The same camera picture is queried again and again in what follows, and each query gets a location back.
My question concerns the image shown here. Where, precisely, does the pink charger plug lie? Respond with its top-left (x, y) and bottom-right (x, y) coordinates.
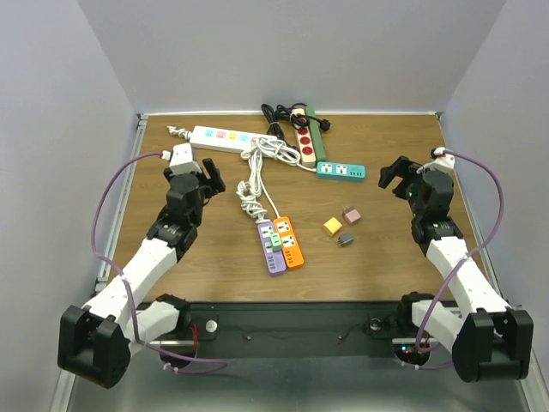
top-left (342, 206), bottom-right (361, 225)

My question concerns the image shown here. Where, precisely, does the yellow charger plug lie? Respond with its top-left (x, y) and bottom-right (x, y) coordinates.
top-left (323, 217), bottom-right (342, 236)

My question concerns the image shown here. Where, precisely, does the grey charger plug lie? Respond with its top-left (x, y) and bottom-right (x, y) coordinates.
top-left (337, 233), bottom-right (354, 247)

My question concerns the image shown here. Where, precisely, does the orange power strip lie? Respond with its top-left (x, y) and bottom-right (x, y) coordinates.
top-left (274, 216), bottom-right (305, 270)

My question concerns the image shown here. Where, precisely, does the purple power strip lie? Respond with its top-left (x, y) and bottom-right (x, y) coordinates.
top-left (257, 221), bottom-right (287, 276)

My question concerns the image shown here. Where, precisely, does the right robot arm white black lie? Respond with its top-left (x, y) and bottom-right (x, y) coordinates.
top-left (378, 148), bottom-right (534, 383)

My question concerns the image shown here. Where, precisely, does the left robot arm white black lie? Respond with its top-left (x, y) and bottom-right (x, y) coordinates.
top-left (57, 158), bottom-right (226, 389)

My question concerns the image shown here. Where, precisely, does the green charger plug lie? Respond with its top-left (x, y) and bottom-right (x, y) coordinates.
top-left (268, 233), bottom-right (282, 252)

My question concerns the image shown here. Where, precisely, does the white multicolour power strip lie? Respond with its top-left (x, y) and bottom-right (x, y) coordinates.
top-left (187, 125), bottom-right (276, 154)

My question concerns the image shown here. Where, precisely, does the teal power strip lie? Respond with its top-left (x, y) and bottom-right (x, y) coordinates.
top-left (316, 161), bottom-right (366, 183)

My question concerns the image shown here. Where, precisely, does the dark green power strip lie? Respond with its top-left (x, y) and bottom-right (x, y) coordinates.
top-left (305, 106), bottom-right (329, 161)

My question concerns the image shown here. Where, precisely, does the beige red power strip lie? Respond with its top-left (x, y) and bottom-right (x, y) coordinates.
top-left (291, 106), bottom-right (317, 168)

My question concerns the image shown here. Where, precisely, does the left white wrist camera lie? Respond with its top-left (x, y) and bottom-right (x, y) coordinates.
top-left (169, 143), bottom-right (202, 175)

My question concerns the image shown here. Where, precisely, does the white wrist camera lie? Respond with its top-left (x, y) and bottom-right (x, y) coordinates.
top-left (169, 143), bottom-right (202, 175)
top-left (417, 147), bottom-right (455, 174)

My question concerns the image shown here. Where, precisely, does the white coiled cord purple strip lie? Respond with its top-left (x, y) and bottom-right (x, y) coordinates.
top-left (235, 180), bottom-right (268, 224)

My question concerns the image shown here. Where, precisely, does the white cord bundle centre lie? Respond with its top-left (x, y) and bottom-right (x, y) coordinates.
top-left (239, 136), bottom-right (318, 198)

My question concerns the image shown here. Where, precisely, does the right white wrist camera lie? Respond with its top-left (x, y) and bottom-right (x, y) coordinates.
top-left (417, 147), bottom-right (455, 174)

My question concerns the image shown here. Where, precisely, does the white cord orange strip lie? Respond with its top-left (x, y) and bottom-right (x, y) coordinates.
top-left (256, 168), bottom-right (281, 218)

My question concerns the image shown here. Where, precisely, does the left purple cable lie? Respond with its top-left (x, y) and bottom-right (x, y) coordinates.
top-left (90, 150), bottom-right (228, 376)

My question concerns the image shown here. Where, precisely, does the black power cord bundle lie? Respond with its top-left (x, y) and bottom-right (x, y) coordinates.
top-left (260, 101), bottom-right (333, 151)

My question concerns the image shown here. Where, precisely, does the left aluminium rail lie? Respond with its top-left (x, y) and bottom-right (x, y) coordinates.
top-left (94, 113), bottom-right (148, 294)

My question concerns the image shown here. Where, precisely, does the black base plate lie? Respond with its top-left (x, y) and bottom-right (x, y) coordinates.
top-left (141, 300), bottom-right (462, 361)

